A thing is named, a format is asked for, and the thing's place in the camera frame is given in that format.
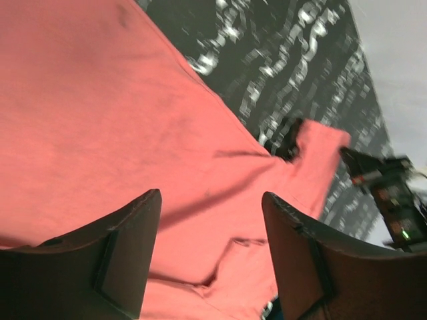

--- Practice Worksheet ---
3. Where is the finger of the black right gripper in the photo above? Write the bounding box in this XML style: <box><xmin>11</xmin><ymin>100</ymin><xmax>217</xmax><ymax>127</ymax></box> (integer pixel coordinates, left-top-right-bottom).
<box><xmin>274</xmin><ymin>118</ymin><xmax>304</xmax><ymax>162</ymax></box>

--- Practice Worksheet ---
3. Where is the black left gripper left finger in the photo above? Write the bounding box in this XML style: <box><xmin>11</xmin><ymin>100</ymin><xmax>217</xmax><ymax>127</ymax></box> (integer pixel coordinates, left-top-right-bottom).
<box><xmin>1</xmin><ymin>189</ymin><xmax>162</xmax><ymax>319</ymax></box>

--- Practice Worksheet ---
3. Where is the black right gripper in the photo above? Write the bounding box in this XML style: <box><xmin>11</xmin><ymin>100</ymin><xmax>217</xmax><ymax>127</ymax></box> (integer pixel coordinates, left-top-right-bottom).
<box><xmin>340</xmin><ymin>147</ymin><xmax>426</xmax><ymax>250</ymax></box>

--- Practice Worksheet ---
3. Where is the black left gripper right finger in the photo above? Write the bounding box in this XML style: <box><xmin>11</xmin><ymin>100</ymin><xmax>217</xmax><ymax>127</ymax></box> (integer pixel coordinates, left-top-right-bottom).
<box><xmin>262</xmin><ymin>192</ymin><xmax>426</xmax><ymax>319</ymax></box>

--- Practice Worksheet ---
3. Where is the salmon pink t-shirt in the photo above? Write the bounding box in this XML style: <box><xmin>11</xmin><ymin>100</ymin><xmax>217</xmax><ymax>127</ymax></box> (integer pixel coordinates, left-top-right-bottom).
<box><xmin>1</xmin><ymin>1</ymin><xmax>350</xmax><ymax>319</ymax></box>

